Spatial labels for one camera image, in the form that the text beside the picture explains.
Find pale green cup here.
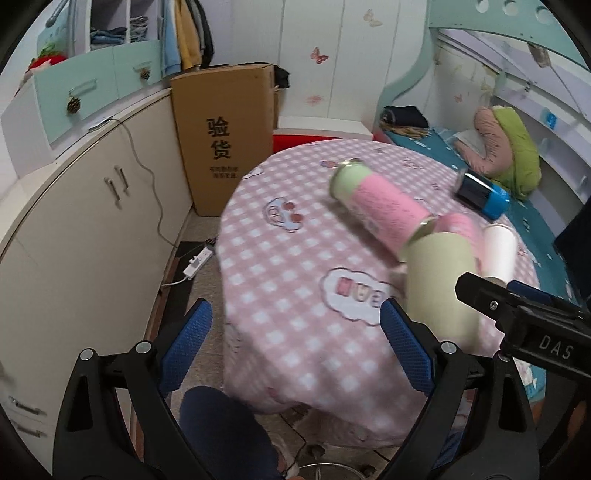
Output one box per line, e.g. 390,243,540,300
405,232,480,352

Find white paper cup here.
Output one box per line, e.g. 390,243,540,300
482,224,518,286

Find dark blue cup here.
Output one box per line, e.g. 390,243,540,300
454,169,511,221

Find tall pink green cup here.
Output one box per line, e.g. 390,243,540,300
329,158,436,262

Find person's blue trouser leg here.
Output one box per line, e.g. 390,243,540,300
178,386,283,480

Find green pink plush pillow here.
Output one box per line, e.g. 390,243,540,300
454,106,541,201

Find white low cupboard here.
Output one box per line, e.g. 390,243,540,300
1,91,191,467

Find white power strip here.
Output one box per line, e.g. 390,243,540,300
183,245,214,280

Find white pillow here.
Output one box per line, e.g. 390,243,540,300
454,129,486,157

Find small blue box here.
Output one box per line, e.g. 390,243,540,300
540,108,557,130

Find pink checkered tablecloth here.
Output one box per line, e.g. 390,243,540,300
215,138,546,448

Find folded dark clothes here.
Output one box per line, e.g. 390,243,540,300
380,106,430,139

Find red storage box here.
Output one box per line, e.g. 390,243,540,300
271,134,389,155

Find teal drawer cabinet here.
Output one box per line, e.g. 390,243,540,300
1,40,161,178

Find white butterfly wardrobe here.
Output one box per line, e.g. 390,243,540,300
204,0,428,126

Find large cardboard box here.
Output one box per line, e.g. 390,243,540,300
170,63,274,217

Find black bag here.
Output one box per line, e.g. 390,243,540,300
273,65,290,89

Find light blue hanging shirt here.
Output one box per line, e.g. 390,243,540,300
160,0,181,77

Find red strawberry plush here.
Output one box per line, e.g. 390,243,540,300
26,42,68,73

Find yellow hanging jacket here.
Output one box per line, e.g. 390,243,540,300
174,0,202,71

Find folded jeans stack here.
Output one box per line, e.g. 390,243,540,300
90,15,149,46

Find dark hanging coats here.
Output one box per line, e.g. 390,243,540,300
187,0,214,69

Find grey metal handrail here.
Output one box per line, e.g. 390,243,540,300
45,0,71,29

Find black power cable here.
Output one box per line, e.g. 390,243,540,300
110,117,219,252

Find teal bunk bed frame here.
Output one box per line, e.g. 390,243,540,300
379,1,590,125

